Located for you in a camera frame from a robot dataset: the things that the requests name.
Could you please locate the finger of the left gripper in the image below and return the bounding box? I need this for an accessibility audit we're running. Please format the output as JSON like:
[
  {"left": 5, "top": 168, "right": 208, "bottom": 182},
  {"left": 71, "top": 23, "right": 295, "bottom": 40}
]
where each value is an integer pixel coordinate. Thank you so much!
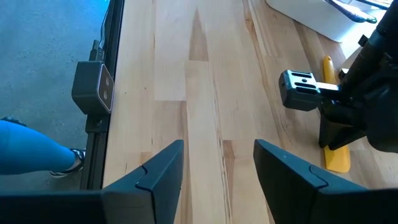
[
  {"left": 318, "top": 107, "right": 346, "bottom": 149},
  {"left": 328, "top": 119, "right": 368, "bottom": 151}
]

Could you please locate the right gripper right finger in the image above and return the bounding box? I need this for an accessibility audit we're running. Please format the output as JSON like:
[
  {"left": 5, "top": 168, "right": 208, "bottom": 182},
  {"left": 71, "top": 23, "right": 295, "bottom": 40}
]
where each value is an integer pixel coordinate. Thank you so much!
[{"left": 252, "top": 138, "right": 398, "bottom": 224}]

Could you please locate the black aluminium rig frame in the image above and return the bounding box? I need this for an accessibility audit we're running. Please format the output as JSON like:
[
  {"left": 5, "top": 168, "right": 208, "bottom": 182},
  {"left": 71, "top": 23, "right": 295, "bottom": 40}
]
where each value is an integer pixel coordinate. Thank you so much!
[{"left": 79, "top": 0, "right": 126, "bottom": 191}]

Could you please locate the black camera cable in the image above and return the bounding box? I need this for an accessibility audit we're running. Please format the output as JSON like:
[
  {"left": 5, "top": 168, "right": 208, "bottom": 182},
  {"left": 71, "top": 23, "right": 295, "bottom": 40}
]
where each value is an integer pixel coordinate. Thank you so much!
[{"left": 88, "top": 6, "right": 111, "bottom": 62}]

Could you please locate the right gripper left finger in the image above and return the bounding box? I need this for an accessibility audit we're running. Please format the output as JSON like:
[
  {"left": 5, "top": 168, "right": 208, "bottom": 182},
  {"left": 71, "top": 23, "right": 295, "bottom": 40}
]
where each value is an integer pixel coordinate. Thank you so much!
[{"left": 0, "top": 139, "right": 185, "bottom": 224}]

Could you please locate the black depth camera box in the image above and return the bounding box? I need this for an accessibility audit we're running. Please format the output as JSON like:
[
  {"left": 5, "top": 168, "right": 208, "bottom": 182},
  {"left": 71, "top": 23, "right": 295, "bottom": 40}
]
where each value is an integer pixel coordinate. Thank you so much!
[{"left": 71, "top": 60, "right": 115, "bottom": 116}]

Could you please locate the person's striped shoe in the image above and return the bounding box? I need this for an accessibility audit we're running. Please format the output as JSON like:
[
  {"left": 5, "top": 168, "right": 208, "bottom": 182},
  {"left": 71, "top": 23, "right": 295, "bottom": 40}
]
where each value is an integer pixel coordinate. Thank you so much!
[{"left": 49, "top": 147, "right": 86, "bottom": 179}]

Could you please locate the large white plastic bin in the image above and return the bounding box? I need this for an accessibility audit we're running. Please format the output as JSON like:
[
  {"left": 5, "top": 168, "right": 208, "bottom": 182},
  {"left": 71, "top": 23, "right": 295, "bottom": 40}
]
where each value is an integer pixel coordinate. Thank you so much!
[{"left": 266, "top": 0, "right": 390, "bottom": 44}]

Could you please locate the yellow silicone spatula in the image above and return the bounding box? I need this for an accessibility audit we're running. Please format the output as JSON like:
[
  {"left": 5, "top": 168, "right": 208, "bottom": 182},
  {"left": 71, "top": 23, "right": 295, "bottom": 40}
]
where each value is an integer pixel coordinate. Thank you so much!
[{"left": 322, "top": 55, "right": 351, "bottom": 174}]

